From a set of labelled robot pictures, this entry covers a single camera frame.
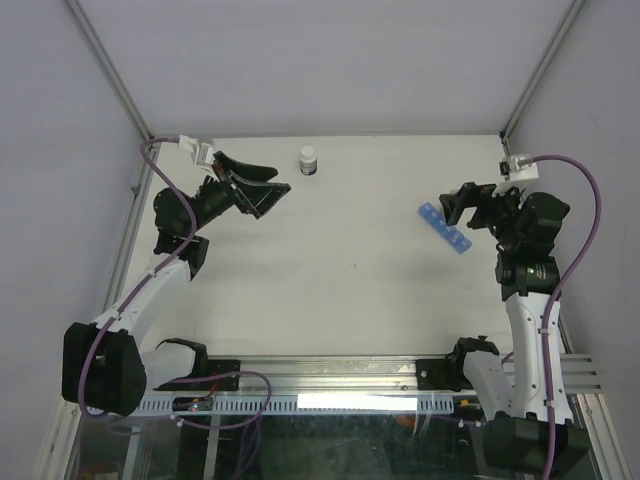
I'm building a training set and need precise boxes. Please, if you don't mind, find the aluminium mounting rail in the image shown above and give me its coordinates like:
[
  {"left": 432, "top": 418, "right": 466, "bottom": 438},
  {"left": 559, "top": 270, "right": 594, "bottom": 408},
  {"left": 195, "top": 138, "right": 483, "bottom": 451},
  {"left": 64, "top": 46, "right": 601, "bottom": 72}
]
[{"left": 209, "top": 354, "right": 602, "bottom": 395}]

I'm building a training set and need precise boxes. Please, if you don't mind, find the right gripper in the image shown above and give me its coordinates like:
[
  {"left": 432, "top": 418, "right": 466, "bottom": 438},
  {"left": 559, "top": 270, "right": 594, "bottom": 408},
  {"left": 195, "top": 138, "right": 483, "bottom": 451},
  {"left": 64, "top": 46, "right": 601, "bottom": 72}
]
[{"left": 439, "top": 179, "right": 524, "bottom": 250}]

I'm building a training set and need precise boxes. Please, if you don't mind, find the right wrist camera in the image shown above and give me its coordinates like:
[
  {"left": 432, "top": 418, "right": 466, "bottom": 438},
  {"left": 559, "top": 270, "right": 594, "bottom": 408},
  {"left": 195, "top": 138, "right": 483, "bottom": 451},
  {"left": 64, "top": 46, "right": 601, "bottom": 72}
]
[{"left": 493, "top": 154, "right": 539, "bottom": 196}]

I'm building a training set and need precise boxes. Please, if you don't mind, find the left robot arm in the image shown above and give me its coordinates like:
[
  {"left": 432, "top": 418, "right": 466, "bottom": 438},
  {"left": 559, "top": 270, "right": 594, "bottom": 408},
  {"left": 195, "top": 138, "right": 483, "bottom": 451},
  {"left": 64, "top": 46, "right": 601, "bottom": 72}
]
[{"left": 61, "top": 151, "right": 291, "bottom": 416}]

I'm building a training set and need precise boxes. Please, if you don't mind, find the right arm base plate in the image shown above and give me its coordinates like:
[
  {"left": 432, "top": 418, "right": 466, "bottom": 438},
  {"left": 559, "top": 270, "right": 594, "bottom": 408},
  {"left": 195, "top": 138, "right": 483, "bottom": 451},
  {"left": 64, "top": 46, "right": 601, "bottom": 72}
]
[{"left": 415, "top": 358, "right": 471, "bottom": 392}]

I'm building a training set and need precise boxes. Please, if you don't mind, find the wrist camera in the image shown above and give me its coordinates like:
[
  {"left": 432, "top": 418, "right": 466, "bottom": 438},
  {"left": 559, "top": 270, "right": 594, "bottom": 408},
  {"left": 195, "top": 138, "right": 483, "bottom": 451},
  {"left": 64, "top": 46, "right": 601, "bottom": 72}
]
[
  {"left": 493, "top": 154, "right": 539, "bottom": 196},
  {"left": 178, "top": 135, "right": 216, "bottom": 174}
]

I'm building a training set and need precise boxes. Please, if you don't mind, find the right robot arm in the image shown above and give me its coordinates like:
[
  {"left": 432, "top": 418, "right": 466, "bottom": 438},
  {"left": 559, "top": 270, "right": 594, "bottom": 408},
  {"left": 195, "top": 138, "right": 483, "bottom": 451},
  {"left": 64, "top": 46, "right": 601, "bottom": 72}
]
[{"left": 427, "top": 182, "right": 589, "bottom": 479}]

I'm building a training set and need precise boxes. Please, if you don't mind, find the white pill bottle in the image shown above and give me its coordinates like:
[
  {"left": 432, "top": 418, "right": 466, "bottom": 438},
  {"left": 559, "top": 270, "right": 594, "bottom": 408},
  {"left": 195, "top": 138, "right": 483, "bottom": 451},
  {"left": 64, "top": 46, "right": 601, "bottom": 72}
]
[{"left": 299, "top": 145, "right": 318, "bottom": 176}]

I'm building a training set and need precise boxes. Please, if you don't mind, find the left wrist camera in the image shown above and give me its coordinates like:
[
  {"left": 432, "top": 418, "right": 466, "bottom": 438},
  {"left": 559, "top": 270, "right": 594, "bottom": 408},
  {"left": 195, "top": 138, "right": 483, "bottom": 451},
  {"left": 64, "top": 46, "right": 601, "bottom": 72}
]
[{"left": 178, "top": 135, "right": 216, "bottom": 174}]

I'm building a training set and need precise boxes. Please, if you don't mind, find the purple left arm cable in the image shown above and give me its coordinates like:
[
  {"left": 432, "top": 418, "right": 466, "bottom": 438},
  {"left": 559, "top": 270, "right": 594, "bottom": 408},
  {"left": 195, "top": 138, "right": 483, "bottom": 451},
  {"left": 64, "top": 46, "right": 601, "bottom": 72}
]
[{"left": 75, "top": 135, "right": 274, "bottom": 431}]

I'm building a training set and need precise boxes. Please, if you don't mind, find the slotted grey cable duct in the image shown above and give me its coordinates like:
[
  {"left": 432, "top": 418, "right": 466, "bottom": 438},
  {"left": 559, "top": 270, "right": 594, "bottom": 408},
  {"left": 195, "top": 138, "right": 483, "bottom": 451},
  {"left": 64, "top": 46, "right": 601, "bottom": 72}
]
[{"left": 132, "top": 393, "right": 454, "bottom": 417}]

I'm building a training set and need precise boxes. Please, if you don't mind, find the blue weekly pill organizer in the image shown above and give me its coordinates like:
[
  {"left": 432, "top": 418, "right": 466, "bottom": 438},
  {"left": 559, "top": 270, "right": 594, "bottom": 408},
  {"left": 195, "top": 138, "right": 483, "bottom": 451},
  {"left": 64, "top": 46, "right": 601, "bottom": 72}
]
[{"left": 417, "top": 202, "right": 472, "bottom": 254}]

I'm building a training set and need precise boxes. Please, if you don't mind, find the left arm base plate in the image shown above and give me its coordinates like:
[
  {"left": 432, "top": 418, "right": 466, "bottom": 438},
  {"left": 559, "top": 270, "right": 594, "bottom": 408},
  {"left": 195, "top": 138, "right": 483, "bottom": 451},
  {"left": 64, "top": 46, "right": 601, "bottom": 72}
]
[{"left": 155, "top": 358, "right": 241, "bottom": 393}]

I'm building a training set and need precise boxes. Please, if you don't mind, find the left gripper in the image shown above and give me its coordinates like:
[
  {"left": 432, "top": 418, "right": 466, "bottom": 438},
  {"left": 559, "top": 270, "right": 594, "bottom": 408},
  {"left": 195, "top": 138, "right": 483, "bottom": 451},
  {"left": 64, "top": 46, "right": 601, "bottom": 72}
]
[{"left": 188, "top": 151, "right": 291, "bottom": 234}]

